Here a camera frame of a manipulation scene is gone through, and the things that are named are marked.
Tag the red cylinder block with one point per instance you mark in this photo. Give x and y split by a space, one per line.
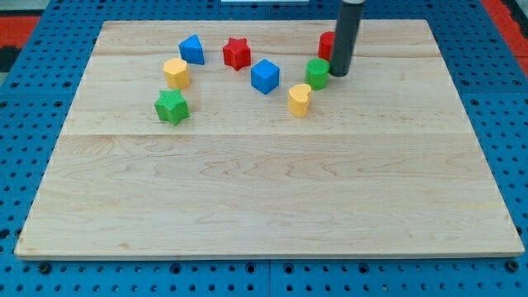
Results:
325 45

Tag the light wooden board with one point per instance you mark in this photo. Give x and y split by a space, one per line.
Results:
385 165

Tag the yellow heart block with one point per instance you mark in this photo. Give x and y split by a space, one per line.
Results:
298 99

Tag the blue cube block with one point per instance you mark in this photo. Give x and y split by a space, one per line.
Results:
265 76

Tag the green cylinder block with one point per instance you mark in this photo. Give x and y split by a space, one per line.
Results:
316 73

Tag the red star block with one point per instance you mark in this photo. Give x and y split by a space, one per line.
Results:
237 53

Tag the green star block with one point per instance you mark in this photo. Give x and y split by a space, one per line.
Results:
171 106

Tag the yellow hexagon block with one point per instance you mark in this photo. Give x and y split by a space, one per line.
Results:
176 73

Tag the blue triangle block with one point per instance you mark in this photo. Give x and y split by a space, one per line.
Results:
191 50

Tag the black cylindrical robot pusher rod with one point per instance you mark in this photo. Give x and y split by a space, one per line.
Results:
348 21

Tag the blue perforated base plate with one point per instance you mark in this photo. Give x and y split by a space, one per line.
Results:
39 89

